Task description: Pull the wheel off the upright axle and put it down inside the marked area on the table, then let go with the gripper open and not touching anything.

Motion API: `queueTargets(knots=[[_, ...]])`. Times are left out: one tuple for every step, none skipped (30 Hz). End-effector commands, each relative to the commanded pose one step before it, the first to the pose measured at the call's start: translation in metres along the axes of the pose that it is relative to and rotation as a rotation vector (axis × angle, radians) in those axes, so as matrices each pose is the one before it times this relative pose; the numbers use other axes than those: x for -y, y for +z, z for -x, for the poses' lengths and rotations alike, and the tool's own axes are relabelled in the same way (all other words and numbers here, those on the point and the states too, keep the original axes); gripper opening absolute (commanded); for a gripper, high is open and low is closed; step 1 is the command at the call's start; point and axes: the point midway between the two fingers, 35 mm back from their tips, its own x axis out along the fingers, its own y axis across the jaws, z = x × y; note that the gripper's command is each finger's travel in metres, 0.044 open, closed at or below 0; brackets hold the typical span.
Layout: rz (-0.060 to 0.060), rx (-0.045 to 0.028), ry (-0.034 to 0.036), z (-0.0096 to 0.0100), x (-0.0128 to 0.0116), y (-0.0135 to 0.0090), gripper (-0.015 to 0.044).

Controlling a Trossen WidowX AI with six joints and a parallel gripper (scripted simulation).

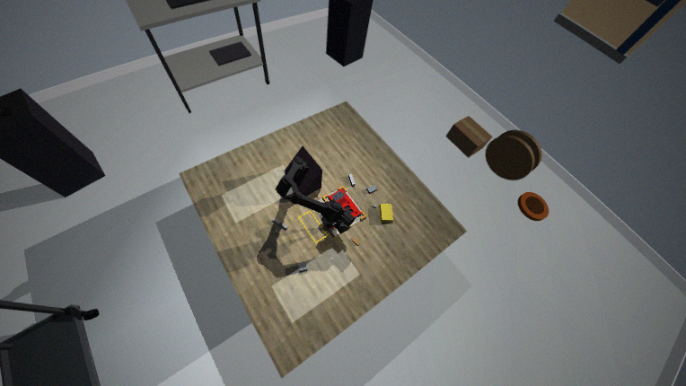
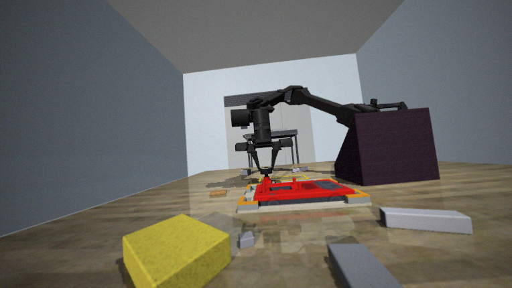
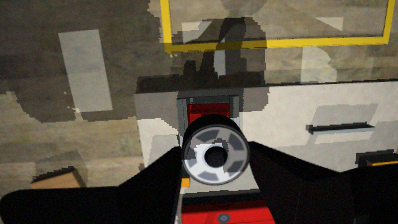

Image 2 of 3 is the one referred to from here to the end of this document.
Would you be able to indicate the yellow block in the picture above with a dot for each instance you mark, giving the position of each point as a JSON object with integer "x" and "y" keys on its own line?
{"x": 180, "y": 252}

